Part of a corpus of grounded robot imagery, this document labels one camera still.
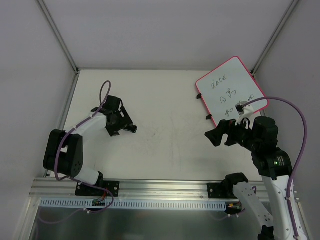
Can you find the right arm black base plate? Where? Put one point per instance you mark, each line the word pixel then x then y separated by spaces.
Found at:
pixel 219 191

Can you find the right aluminium corner post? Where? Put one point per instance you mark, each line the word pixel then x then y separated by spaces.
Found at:
pixel 293 4

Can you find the aluminium mounting rail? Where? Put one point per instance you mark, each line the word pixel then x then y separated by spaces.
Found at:
pixel 129 189

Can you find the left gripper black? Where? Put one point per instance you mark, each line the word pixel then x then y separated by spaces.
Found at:
pixel 123 119

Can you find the aluminium corner post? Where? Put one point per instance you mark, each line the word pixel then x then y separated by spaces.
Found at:
pixel 293 4
pixel 57 34

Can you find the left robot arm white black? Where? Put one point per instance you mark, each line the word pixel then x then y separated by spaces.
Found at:
pixel 64 154

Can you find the left aluminium corner post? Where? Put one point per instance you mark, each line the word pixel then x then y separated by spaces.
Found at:
pixel 57 34

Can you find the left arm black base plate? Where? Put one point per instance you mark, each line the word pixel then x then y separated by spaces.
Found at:
pixel 88 191

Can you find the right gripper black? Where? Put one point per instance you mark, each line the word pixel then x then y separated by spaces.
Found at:
pixel 229 134

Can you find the pink framed whiteboard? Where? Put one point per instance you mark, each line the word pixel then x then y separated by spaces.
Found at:
pixel 225 86

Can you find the white slotted cable duct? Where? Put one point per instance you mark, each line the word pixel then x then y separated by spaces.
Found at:
pixel 134 204

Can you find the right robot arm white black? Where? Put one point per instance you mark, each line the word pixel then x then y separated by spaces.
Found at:
pixel 275 168

